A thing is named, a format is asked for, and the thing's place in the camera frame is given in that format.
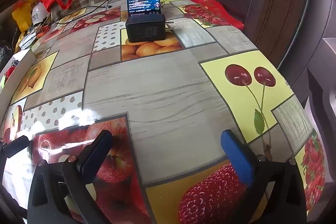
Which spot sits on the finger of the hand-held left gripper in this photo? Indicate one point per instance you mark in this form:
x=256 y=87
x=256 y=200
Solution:
x=14 y=146

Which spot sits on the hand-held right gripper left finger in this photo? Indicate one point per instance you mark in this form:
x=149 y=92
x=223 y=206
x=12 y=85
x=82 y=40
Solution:
x=95 y=154

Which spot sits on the yellow plastic bag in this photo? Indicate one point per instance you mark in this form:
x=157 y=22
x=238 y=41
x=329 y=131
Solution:
x=23 y=14

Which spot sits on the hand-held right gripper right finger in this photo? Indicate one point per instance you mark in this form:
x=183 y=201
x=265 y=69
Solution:
x=236 y=158

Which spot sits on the fruit print tablecloth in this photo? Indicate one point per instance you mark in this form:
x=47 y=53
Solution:
x=157 y=98

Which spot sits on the black power adapter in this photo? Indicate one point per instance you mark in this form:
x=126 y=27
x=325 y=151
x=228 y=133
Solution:
x=145 y=29

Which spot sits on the red cushion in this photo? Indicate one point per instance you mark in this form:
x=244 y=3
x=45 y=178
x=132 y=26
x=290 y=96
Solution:
x=218 y=12

